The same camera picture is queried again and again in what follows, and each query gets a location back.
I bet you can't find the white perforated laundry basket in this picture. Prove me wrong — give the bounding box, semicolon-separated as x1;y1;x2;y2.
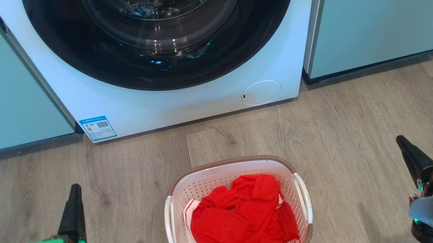
156;147;318;243

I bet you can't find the blue energy label sticker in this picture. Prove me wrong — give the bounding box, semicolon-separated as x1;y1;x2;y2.
79;114;118;145

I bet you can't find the white garment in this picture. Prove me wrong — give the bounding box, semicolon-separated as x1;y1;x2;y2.
180;191;246;243

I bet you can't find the red mesh jersey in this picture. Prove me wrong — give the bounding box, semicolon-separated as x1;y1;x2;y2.
183;167;302;243

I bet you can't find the round white filter cover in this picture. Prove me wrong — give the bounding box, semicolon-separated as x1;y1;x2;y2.
239;78;284;108

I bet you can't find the white front-load washing machine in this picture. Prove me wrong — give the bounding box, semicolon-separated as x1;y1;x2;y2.
0;0;359;156

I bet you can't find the round black glass washer door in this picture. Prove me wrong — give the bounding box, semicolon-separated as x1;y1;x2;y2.
22;0;313;112

